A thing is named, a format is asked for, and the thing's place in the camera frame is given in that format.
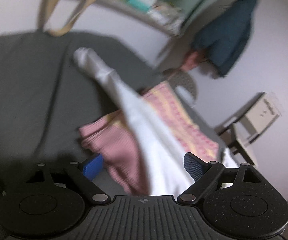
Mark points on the pink striped folded sweater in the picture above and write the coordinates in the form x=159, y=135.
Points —
x=110, y=137

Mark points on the grey bumpy round stool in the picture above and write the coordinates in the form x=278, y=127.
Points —
x=182, y=83

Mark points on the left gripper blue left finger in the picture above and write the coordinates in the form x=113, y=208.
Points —
x=91, y=167

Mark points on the beige canvas tote bag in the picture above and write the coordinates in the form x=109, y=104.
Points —
x=62, y=16

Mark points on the cream and black wooden chair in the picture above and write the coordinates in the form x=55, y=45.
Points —
x=249, y=124

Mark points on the pink hanging garment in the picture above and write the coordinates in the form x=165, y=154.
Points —
x=192, y=59

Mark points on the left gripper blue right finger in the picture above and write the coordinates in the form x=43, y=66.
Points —
x=200, y=170

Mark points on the white sweatshirt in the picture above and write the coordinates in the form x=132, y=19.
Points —
x=151, y=133

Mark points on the dark teal hanging jacket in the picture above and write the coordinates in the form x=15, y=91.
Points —
x=226, y=37

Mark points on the dark grey bed sheet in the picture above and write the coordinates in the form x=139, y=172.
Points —
x=44, y=99

